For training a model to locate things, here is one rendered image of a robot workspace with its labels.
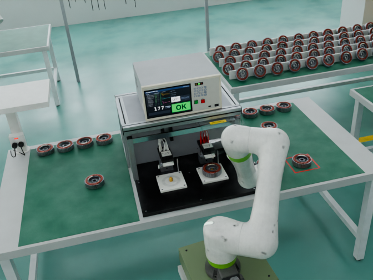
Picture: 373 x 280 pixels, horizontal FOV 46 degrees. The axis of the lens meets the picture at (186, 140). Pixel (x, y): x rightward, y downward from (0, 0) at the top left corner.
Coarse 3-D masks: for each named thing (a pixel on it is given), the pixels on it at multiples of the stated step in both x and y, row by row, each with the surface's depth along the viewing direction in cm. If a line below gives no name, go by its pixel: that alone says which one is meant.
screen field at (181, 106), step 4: (172, 104) 239; (176, 104) 239; (180, 104) 240; (184, 104) 241; (188, 104) 241; (172, 108) 240; (176, 108) 241; (180, 108) 241; (184, 108) 242; (188, 108) 242
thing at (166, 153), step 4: (160, 152) 249; (164, 152) 248; (168, 152) 248; (160, 156) 249; (164, 156) 245; (168, 156) 245; (172, 156) 245; (164, 160) 246; (168, 160) 246; (172, 160) 247; (164, 164) 245; (168, 164) 245; (172, 164) 245
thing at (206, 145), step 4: (204, 144) 252; (208, 144) 252; (200, 148) 254; (204, 148) 249; (208, 148) 249; (200, 152) 261; (204, 152) 249; (208, 152) 250; (204, 156) 250; (208, 156) 249; (212, 156) 249
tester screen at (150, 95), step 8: (168, 88) 233; (176, 88) 235; (184, 88) 236; (152, 96) 234; (160, 96) 235; (168, 96) 236; (176, 96) 237; (152, 104) 236; (160, 104) 237; (168, 104) 238; (152, 112) 238; (176, 112) 242
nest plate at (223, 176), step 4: (220, 164) 258; (196, 168) 257; (200, 168) 256; (200, 172) 253; (224, 172) 251; (200, 176) 250; (204, 176) 250; (220, 176) 248; (224, 176) 248; (204, 180) 246; (208, 180) 246; (212, 180) 246; (216, 180) 246; (220, 180) 247
